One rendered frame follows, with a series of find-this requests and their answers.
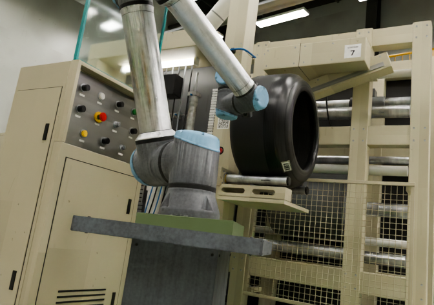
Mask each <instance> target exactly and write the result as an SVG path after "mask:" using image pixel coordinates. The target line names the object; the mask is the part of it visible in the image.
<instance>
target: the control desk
mask: <svg viewBox="0 0 434 305"><path fill-rule="evenodd" d="M139 134H140V130H139V125H138V117H137V113H136V105H135V100H134V93H133V89H132V88H130V87H128V86H126V85H125V84H123V83H121V82H119V81H118V80H116V79H114V78H112V77H110V76H108V75H107V74H105V73H103V72H101V71H100V70H98V69H96V68H94V67H92V66H90V65H89V64H87V63H85V62H83V61H82V60H80V59H76V60H72V61H64V62H59V63H49V64H44V65H35V66H30V67H21V70H20V73H19V78H18V81H17V86H16V89H15V94H14V98H13V102H12V107H11V110H10V115H9V118H8V123H7V126H6V131H5V136H4V139H3V144H2V147H1V152H0V305H121V301H122V297H123V290H124V285H125V278H126V274H127V266H128V262H129V255H130V247H131V243H132V238H123V237H114V236H109V235H100V234H95V233H85V232H80V231H71V230H70V228H71V224H72V218H73V216H74V215H77V216H86V217H88V216H91V217H92V218H102V219H107V220H117V221H122V222H132V223H135V220H136V213H137V208H138V201H139V197H140V189H141V183H139V182H138V181H137V179H135V177H134V176H133V174H132V172H131V168H130V157H131V155H132V153H133V152H134V151H135V149H136V142H135V140H136V138H137V137H138V136H139Z"/></svg>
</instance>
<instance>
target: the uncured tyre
mask: <svg viewBox="0 0 434 305"><path fill-rule="evenodd" d="M251 79H252V80H253V81H257V82H258V83H259V84H260V85H261V86H263V87H265V88H266V90H267V92H268V95H269V102H268V104H267V106H266V108H265V109H262V110H259V111H254V112H252V115H253V116H252V117H250V118H242V117H241V114H239V115H237V119H236V120H230V141H231V150H232V155H233V158H234V161H235V164H236V166H237V168H238V170H239V171H240V172H241V174H245V175H262V176H289V177H290V178H291V185H290V186H284V185H259V184H253V185H258V186H270V187H286V188H294V187H299V186H301V185H302V184H303V183H304V182H305V181H306V180H307V179H308V178H309V177H310V176H311V174H312V172H313V170H314V168H315V164H316V159H317V155H318V146H319V119H318V109H317V105H316V100H315V95H314V93H313V91H312V89H311V87H310V85H309V84H308V83H307V82H306V81H305V80H304V79H302V78H301V77H300V76H299V75H296V74H290V73H288V74H273V75H266V76H257V77H254V78H251ZM286 161H290V164H291V169H292V171H286V172H284V170H283V167H282V164H281V162H286Z"/></svg>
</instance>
